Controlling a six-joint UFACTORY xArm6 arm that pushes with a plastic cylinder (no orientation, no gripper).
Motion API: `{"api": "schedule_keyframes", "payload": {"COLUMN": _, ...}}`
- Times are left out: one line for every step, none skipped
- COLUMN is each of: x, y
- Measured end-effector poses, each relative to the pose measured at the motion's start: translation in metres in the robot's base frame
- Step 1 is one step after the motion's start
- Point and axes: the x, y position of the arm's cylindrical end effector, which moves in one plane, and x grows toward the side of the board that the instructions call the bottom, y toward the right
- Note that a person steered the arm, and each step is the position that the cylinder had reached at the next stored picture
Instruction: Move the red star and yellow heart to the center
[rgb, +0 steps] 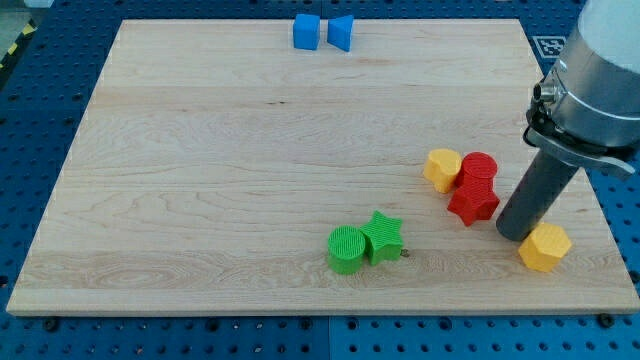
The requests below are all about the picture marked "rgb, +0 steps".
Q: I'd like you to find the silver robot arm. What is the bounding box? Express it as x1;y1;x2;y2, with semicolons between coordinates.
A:
524;0;639;179

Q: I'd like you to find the green star block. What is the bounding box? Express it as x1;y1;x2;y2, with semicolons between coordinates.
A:
360;210;404;266

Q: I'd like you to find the yellow heart block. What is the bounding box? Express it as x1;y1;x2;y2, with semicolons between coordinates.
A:
423;148;462;193

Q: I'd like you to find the red star block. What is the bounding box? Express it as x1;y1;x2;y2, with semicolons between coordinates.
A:
447;180;500;226

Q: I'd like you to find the green cylinder block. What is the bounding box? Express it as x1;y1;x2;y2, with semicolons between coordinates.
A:
327;225;366;275

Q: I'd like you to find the wooden board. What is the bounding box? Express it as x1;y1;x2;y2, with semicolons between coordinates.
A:
7;19;639;317

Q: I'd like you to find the blue triangle block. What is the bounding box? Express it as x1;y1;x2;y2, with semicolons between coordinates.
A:
327;15;354;52

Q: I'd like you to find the blue cube block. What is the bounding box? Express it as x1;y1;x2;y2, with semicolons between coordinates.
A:
292;14;320;51

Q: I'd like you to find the red cylinder block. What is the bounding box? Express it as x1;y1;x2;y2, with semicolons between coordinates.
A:
454;152;498;189

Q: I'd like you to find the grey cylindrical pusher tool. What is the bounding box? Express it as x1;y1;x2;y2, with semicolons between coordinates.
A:
496;150;578;241

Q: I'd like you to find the yellow hexagon block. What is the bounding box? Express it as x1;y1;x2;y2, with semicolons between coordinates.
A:
518;223;573;272

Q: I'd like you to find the fiducial marker tag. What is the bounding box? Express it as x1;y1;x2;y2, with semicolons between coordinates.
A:
532;35;566;59

